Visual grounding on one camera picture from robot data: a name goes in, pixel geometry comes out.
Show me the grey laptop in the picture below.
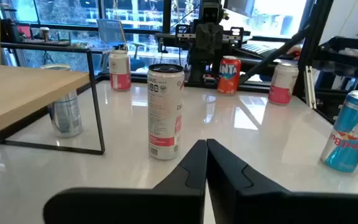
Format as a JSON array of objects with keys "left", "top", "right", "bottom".
[{"left": 96, "top": 18, "right": 127, "bottom": 48}]

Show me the black keyboard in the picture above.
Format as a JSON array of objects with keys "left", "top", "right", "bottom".
[{"left": 240, "top": 42, "right": 280, "bottom": 57}]

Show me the black plastic crate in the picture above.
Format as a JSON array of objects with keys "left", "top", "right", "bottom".
[{"left": 314, "top": 35, "right": 358, "bottom": 79}]

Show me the tall white can pink band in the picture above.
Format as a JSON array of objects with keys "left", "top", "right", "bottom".
[{"left": 147, "top": 63, "right": 185, "bottom": 161}]

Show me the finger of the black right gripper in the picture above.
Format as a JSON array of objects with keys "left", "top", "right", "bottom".
[
  {"left": 195, "top": 23, "right": 210, "bottom": 52},
  {"left": 209, "top": 23, "right": 224, "bottom": 52}
]

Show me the black monitor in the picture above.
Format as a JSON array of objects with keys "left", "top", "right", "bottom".
[{"left": 222, "top": 0, "right": 256, "bottom": 18}]

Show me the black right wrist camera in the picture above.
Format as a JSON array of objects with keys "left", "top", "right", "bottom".
[{"left": 200, "top": 1, "right": 225, "bottom": 22}]

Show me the black aluminium rig frame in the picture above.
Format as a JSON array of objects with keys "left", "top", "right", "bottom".
[{"left": 76, "top": 0, "right": 358, "bottom": 156}]

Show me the blue silver Red Bull can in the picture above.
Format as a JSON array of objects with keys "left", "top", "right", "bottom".
[
  {"left": 40, "top": 63, "right": 84, "bottom": 139},
  {"left": 319, "top": 90, "right": 358, "bottom": 174}
]

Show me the silver aluminium bar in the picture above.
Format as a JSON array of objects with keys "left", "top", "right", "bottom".
[{"left": 304, "top": 64, "right": 318, "bottom": 110}]

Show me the white and red soda can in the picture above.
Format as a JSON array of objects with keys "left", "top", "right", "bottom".
[
  {"left": 267, "top": 62, "right": 300, "bottom": 106},
  {"left": 108, "top": 49, "right": 132, "bottom": 91}
]

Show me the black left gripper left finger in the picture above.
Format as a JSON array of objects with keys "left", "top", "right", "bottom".
[{"left": 43, "top": 139, "right": 208, "bottom": 224}]

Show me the wooden shelf black metal frame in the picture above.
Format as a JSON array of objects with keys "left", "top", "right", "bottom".
[{"left": 0, "top": 40, "right": 106, "bottom": 156}]

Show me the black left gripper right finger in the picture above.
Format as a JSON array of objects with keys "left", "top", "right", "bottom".
[{"left": 206, "top": 138, "right": 358, "bottom": 224}]

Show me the orange Fanta can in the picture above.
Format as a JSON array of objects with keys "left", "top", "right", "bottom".
[{"left": 216, "top": 55, "right": 242, "bottom": 96}]

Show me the person's hand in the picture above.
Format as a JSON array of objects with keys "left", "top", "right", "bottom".
[{"left": 286, "top": 45, "right": 304, "bottom": 60}]

